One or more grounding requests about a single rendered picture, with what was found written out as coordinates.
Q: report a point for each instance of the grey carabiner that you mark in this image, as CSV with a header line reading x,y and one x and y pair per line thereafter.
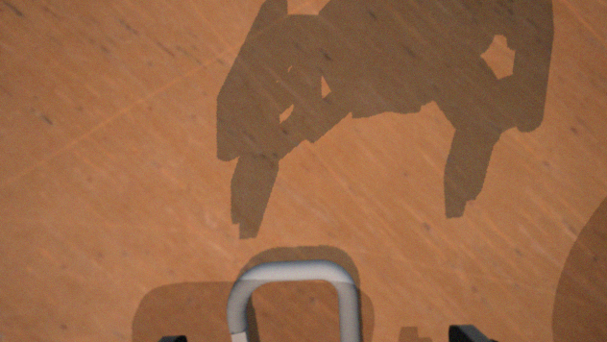
x,y
294,270

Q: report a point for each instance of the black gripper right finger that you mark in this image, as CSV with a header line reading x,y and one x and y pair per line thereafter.
x,y
467,333

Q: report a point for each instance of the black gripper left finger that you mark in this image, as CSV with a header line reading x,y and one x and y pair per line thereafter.
x,y
178,338

